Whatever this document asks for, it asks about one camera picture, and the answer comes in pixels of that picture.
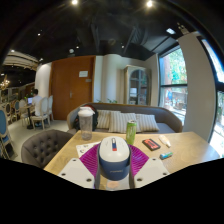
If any black-framed window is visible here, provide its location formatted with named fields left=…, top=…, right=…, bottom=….
left=158, top=46, right=188, bottom=126

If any person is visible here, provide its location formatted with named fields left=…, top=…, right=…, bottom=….
left=30, top=88, right=44, bottom=128

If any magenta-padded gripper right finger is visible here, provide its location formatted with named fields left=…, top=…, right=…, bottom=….
left=128, top=143, right=171, bottom=189

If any gold chandelier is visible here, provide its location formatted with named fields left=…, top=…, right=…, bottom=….
left=0, top=74, right=11, bottom=91

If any small teal pack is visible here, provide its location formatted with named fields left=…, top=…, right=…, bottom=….
left=159, top=151, right=174, bottom=160

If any white tube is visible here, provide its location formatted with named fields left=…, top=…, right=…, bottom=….
left=158, top=134, right=172, bottom=148

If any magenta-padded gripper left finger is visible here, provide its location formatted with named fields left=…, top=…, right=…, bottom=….
left=57, top=143, right=101, bottom=190

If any green drink can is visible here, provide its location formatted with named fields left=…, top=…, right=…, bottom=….
left=125, top=119, right=138, bottom=146

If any black and red flat box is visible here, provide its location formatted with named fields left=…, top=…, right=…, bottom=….
left=141, top=138, right=162, bottom=152

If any blue upholstered chair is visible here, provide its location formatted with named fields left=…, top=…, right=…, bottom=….
left=0, top=108, right=16, bottom=160

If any grey tufted armchair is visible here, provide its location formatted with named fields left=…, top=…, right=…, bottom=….
left=20, top=129, right=74, bottom=169

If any white dining chair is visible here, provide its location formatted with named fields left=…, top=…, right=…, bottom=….
left=31, top=95, right=54, bottom=130

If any white and blue computer mouse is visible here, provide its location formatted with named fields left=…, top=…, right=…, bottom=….
left=97, top=135, right=132, bottom=182

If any tall side window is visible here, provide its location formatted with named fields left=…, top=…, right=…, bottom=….
left=199, top=38, right=224, bottom=158

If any grey curved sofa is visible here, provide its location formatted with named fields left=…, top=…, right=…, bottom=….
left=66, top=102, right=184, bottom=134

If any glass-front cabinet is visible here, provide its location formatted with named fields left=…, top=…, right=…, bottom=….
left=123, top=65, right=152, bottom=107

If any brown wooden door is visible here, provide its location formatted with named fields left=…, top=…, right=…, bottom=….
left=50, top=55, right=97, bottom=121

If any white sticker sheet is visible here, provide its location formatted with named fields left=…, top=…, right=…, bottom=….
left=75, top=141, right=101, bottom=158

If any striped cushion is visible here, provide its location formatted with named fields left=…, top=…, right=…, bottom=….
left=134, top=113, right=160, bottom=133
left=95, top=109, right=113, bottom=130
left=108, top=111, right=138, bottom=134

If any clear shaker bottle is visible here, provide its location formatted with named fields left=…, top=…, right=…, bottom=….
left=77, top=106, right=95, bottom=141

